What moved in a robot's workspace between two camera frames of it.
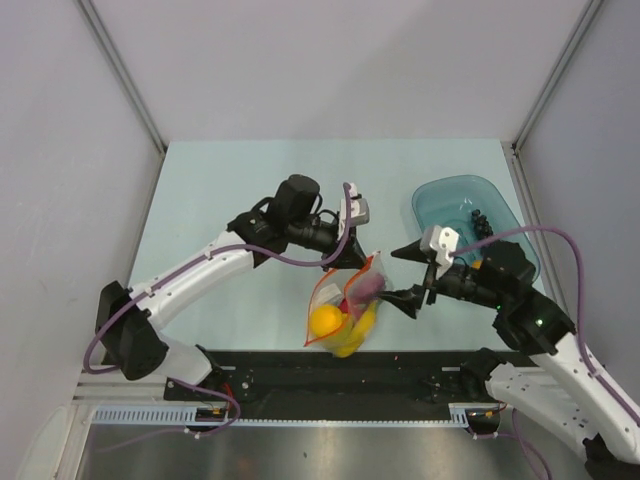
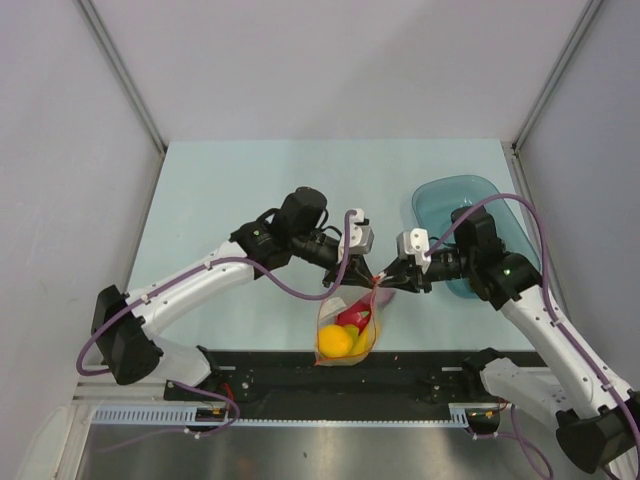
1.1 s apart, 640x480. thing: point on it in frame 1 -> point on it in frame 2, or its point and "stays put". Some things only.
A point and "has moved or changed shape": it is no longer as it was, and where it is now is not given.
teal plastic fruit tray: x=447 y=202 stays put
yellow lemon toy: x=325 y=320 -> x=334 y=341
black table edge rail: x=318 y=380 stays put
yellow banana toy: x=349 y=346 has moved or changed shape
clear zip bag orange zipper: x=344 y=308 has moved or changed shape
